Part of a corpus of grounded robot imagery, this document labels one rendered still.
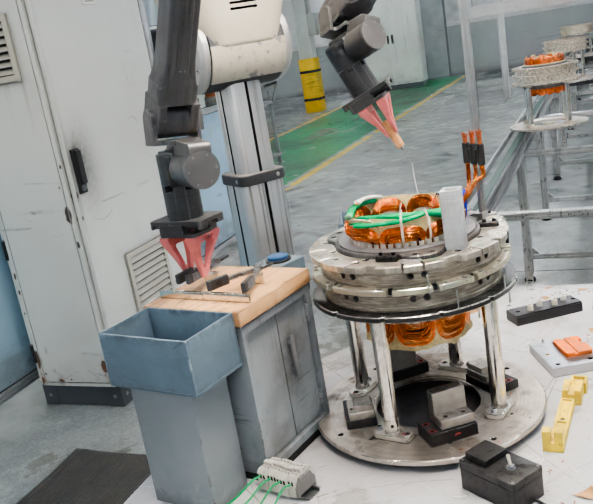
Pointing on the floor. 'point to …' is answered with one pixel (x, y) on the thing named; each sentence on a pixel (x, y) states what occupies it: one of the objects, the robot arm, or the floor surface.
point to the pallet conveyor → (512, 161)
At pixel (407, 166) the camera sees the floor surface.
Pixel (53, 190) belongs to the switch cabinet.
